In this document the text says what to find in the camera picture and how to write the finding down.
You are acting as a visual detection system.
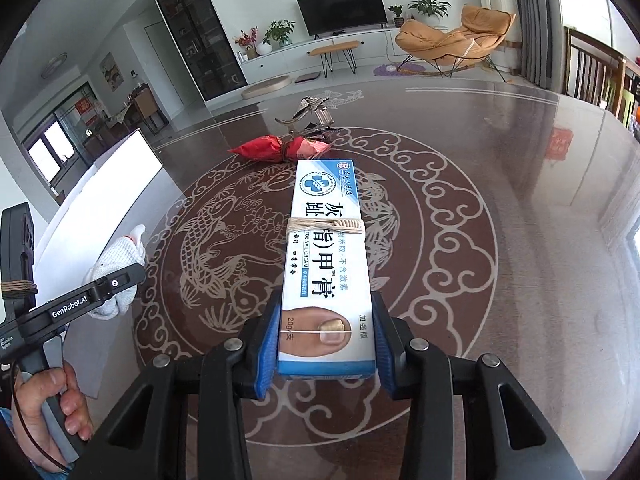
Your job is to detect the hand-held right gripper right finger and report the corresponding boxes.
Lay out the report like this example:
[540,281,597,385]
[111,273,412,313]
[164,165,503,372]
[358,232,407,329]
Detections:
[371,290,583,480]

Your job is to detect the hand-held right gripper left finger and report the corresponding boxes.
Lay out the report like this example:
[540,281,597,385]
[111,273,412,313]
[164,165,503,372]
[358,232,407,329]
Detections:
[75,301,283,480]

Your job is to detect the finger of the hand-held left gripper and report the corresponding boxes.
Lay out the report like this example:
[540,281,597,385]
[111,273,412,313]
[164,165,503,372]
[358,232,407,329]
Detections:
[94,261,148,308]

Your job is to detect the white knit glove orange cuff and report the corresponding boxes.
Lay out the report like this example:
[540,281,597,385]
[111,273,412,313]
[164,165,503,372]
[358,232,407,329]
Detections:
[82,224,147,318]

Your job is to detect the blue white medicine box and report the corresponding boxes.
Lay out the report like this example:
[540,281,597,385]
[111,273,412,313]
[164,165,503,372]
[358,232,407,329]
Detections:
[276,159,378,378]

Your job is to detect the white cardboard box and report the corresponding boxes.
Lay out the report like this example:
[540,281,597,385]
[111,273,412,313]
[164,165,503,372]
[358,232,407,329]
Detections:
[30,129,163,396]

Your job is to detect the person's left hand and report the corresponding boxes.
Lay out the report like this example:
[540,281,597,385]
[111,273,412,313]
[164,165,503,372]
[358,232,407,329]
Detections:
[12,364,95,472]

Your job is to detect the bright window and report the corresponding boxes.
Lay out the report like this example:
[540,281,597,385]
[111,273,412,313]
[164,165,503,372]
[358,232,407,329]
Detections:
[27,122,76,186]

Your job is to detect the dining table with chairs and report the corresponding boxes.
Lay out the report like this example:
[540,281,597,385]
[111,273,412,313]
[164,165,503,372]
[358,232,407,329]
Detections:
[82,85,168,156]

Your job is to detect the red paper window decoration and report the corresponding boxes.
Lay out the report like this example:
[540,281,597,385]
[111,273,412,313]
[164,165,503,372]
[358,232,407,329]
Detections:
[75,99,98,126]

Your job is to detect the red packet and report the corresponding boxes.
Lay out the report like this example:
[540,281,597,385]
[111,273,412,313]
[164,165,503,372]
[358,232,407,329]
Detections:
[227,135,333,163]

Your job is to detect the white door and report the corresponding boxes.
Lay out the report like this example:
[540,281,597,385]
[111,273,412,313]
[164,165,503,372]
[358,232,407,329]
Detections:
[145,22,173,106]

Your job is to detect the round ceiling lamp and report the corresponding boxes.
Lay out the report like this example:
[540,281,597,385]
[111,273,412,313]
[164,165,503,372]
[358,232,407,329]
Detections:
[40,55,68,78]

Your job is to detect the beige pet bed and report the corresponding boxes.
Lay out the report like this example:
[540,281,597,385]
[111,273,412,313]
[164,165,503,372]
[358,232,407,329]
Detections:
[241,75,292,100]

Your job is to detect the silver hair clip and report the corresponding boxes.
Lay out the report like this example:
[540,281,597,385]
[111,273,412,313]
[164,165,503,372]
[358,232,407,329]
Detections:
[275,95,341,141]

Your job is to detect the dark glass display cabinet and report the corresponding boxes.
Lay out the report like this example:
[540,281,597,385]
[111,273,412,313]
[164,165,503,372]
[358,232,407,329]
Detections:
[151,0,248,106]

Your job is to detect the red flower plant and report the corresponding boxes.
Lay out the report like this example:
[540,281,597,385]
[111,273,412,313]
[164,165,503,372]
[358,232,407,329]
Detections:
[232,26,258,58]

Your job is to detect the white television cabinet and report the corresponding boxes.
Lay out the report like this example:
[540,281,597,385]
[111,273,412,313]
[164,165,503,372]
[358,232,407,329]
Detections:
[239,25,416,78]

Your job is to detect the green potted plant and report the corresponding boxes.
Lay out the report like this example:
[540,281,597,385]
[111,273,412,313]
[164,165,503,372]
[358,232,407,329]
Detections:
[262,20,297,48]

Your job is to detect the wooden bench black legs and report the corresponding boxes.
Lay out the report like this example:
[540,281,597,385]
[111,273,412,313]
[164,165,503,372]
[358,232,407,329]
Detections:
[307,40,361,78]

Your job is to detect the orange lounge chair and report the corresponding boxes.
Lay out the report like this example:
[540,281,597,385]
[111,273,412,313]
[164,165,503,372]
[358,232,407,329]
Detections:
[395,4,516,78]

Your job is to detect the black television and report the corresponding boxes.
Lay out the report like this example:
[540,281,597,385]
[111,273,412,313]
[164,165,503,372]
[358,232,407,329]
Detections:
[296,0,389,38]

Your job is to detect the large leafy potted plant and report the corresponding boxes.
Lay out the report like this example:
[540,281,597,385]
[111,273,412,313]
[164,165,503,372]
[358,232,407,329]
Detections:
[406,0,452,21]

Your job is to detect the wooden chair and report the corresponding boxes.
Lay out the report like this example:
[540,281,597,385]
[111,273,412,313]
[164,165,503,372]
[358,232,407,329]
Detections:
[562,27,628,111]

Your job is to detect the grey curtain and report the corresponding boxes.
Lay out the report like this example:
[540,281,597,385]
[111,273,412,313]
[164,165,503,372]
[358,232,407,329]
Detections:
[510,0,566,96]

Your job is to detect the thin dark cable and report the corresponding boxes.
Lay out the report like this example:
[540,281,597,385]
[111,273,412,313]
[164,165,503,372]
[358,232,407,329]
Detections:
[11,367,68,472]

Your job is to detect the wall painting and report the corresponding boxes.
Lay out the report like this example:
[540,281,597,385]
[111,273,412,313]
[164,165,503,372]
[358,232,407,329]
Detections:
[99,52,123,92]

